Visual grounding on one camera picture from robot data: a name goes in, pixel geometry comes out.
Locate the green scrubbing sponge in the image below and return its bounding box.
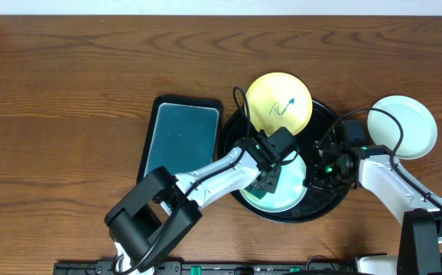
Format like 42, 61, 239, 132
244, 186, 267, 201

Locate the light blue plate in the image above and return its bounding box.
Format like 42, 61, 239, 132
240, 155, 307, 213

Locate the pale green plate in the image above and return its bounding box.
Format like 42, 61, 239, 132
367, 95, 438, 160

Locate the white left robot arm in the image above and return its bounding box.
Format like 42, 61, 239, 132
104, 144, 289, 274

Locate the black round tray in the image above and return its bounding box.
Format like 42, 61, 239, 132
217, 99, 348, 223

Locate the black rectangular water tray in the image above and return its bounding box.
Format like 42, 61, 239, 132
137, 95, 223, 181

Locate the yellow plate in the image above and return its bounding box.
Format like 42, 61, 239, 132
246, 73, 313, 135

